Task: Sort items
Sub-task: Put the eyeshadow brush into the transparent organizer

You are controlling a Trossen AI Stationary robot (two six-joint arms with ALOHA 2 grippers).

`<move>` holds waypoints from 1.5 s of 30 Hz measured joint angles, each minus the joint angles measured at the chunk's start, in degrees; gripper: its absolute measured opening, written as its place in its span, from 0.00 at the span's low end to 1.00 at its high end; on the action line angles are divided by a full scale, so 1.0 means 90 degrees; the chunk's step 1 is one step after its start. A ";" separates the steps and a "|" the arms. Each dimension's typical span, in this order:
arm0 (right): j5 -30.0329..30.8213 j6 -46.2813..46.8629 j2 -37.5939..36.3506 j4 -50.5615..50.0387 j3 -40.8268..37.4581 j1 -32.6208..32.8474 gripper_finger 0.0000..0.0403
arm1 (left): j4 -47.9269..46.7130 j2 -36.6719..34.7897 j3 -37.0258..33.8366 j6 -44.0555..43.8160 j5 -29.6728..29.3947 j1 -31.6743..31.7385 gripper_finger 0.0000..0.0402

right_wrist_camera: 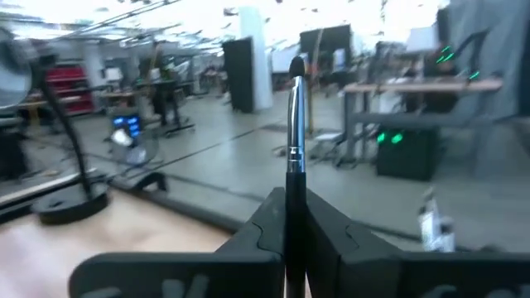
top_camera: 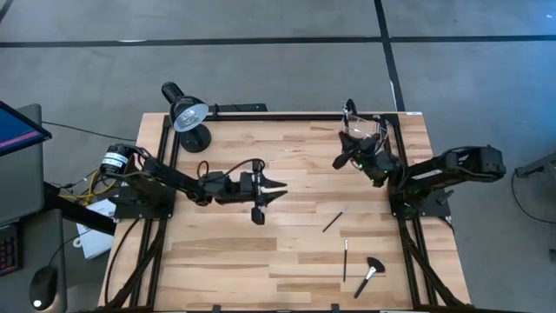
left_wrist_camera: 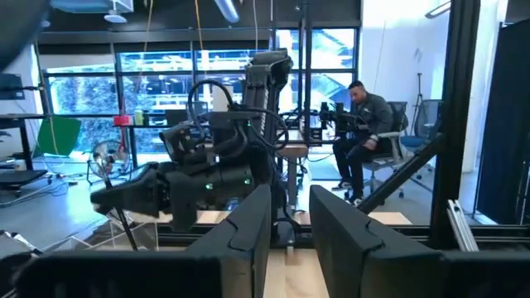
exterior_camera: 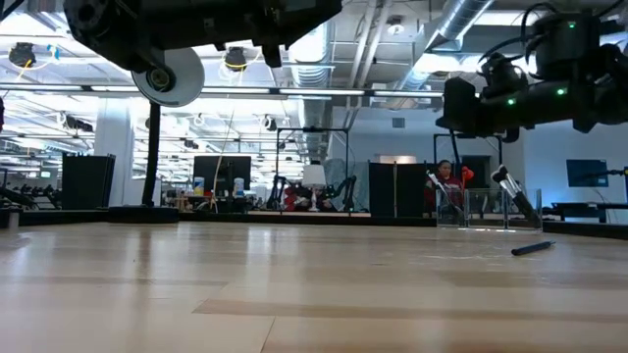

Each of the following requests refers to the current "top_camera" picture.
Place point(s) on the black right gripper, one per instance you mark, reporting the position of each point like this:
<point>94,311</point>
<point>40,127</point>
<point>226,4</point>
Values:
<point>373,163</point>

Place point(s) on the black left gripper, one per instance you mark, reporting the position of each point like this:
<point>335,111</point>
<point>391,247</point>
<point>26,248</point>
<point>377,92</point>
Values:
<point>258,215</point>

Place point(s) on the black fan makeup brush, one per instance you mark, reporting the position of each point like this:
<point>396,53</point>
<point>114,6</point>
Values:
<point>370,274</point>

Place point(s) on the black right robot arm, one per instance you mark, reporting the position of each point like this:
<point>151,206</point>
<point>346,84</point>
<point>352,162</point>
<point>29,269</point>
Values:
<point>438,171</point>

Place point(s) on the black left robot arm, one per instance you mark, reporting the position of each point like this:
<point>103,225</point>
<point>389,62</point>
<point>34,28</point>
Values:
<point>169,178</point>

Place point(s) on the clear acrylic organizer box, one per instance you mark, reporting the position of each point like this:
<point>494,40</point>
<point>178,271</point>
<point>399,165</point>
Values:
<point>369,121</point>

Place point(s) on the black arched table clamp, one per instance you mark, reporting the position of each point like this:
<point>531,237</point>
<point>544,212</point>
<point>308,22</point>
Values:
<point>350,105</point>

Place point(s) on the black power strip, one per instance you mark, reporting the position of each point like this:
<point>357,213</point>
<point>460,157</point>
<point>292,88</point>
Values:
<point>241,107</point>

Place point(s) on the black desk lamp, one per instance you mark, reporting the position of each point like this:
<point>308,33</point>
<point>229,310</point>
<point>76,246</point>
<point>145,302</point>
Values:
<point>187,115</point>

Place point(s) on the white paper sheets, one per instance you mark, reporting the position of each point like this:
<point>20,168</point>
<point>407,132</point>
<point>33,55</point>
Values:
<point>95,239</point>

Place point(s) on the black floor stand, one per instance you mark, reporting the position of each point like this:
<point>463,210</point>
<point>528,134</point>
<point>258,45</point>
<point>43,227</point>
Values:
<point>538,165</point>

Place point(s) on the black desk support beam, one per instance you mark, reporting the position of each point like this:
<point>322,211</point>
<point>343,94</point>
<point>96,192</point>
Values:
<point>82,215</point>

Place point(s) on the black computer mouse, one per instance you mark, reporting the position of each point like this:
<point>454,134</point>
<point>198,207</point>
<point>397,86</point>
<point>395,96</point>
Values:
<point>43,287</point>

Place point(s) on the grey computer desk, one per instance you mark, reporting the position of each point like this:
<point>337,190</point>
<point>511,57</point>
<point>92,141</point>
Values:
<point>21,187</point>

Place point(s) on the computer monitor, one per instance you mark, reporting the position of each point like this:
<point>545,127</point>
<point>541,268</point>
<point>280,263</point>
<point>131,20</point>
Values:
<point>17,128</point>

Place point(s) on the black keyboard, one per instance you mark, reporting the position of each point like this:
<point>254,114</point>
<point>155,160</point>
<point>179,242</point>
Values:
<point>8,252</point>

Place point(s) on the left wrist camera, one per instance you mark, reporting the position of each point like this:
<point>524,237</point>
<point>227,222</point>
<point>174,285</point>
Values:
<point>246,182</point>

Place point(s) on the black aluminium table frame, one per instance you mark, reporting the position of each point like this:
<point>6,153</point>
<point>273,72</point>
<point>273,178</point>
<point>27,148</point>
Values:
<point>304,117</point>

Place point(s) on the black table edge bracket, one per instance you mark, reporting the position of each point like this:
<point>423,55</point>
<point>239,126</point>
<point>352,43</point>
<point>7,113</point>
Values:
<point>216,309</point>
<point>335,308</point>

